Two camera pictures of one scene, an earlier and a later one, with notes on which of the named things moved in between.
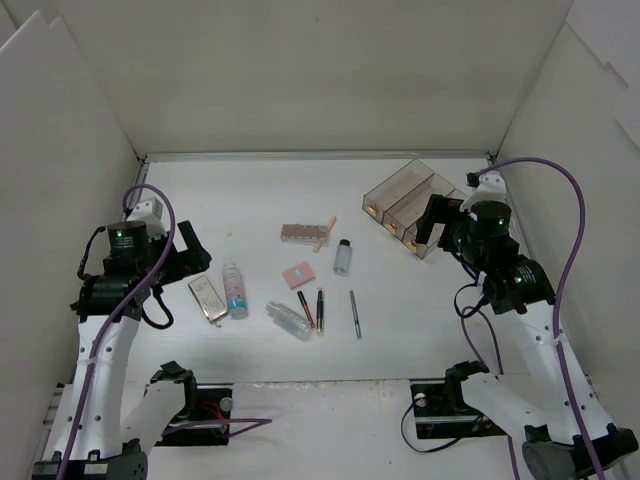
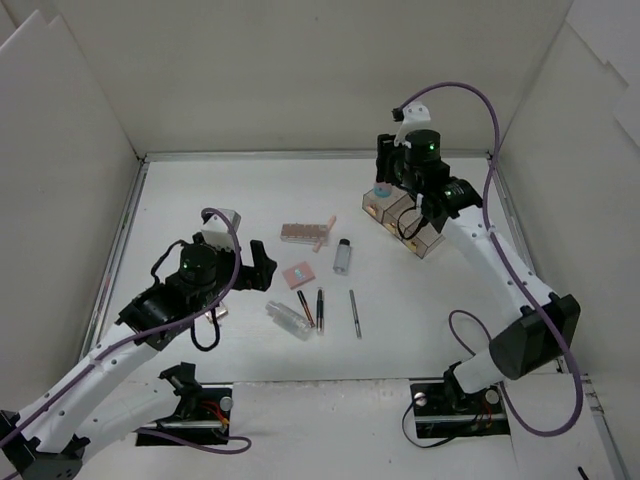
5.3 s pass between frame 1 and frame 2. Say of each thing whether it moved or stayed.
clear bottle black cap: stayed
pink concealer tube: stayed
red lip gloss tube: stayed
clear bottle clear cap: stayed
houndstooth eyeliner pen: stayed
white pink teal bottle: moved
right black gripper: moved
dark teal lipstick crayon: stayed
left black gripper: moved
